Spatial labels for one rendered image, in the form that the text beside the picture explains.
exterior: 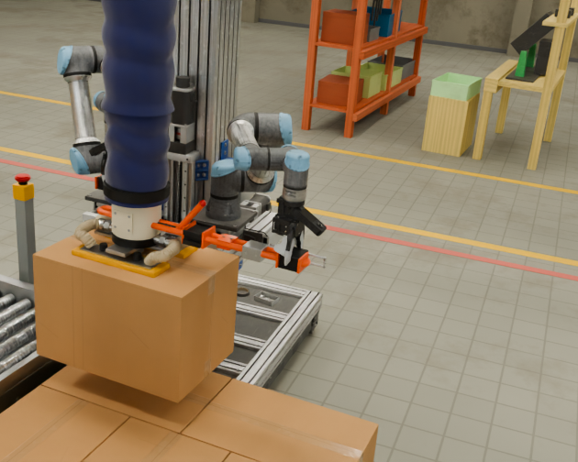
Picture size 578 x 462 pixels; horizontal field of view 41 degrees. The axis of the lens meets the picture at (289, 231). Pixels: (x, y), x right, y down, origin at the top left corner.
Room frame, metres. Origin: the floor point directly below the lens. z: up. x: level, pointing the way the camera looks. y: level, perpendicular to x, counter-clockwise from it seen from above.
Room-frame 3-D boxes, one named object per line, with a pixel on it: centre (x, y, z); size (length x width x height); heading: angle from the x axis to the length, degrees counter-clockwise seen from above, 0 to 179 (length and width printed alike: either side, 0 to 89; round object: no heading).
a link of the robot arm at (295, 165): (2.31, -0.01, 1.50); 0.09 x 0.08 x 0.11; 11
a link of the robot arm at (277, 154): (2.40, 0.03, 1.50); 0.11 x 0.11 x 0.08; 11
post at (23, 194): (3.33, 1.23, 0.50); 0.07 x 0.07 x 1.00; 68
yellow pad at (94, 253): (2.44, 0.57, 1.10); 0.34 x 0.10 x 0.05; 68
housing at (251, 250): (2.35, 0.11, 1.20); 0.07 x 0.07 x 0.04; 68
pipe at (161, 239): (2.53, 0.54, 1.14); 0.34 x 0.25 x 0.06; 68
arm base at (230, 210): (3.06, 0.28, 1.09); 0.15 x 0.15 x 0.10
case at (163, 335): (2.50, 0.52, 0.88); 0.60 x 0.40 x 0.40; 68
